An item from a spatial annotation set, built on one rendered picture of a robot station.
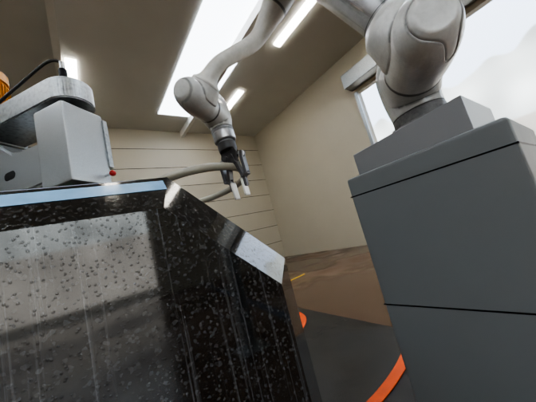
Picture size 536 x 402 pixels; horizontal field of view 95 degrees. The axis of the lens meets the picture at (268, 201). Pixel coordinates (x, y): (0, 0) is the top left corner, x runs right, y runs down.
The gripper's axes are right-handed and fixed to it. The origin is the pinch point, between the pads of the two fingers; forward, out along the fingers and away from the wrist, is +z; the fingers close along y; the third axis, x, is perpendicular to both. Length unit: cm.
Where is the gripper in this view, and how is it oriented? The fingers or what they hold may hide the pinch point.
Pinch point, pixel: (240, 189)
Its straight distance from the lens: 97.2
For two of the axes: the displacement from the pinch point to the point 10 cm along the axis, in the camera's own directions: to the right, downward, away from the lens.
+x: -5.0, 0.2, -8.7
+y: -8.1, 3.4, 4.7
